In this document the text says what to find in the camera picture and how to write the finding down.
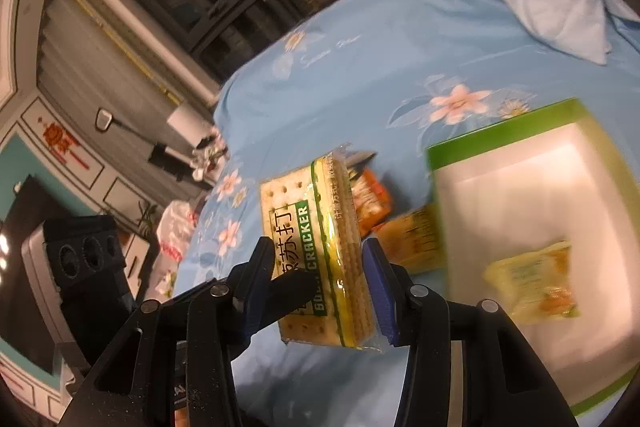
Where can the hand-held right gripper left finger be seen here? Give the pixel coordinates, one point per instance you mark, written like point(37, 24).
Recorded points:
point(256, 297)

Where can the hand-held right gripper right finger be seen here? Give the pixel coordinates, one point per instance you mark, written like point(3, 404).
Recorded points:
point(381, 297)

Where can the yellow orange snack packet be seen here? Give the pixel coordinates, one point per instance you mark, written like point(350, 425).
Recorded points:
point(410, 239)

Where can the soda cracker packet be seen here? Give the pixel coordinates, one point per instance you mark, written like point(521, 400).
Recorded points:
point(300, 199)

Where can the green rimmed white box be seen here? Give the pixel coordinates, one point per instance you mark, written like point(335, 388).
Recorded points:
point(525, 187)

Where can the black television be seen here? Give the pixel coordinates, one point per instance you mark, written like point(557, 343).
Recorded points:
point(27, 212)

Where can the green potted plant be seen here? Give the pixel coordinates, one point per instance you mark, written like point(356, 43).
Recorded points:
point(147, 219)

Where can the white red plastic bag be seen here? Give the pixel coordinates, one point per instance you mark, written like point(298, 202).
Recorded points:
point(172, 232)

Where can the black device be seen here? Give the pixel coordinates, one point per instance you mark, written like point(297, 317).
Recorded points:
point(165, 155)

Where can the pale yellow snack packet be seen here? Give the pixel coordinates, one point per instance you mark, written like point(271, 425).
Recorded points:
point(530, 282)

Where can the white flower ornament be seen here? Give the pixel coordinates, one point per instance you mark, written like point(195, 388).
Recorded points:
point(207, 154)

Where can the white paper roll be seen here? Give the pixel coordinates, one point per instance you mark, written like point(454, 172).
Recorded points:
point(185, 122)

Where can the blue floral bedsheet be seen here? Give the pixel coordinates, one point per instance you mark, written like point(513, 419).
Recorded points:
point(380, 72)

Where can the blue pillow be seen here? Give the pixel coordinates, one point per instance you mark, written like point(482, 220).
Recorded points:
point(560, 17)

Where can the red wall decoration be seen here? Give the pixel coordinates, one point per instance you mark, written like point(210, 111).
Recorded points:
point(56, 139)

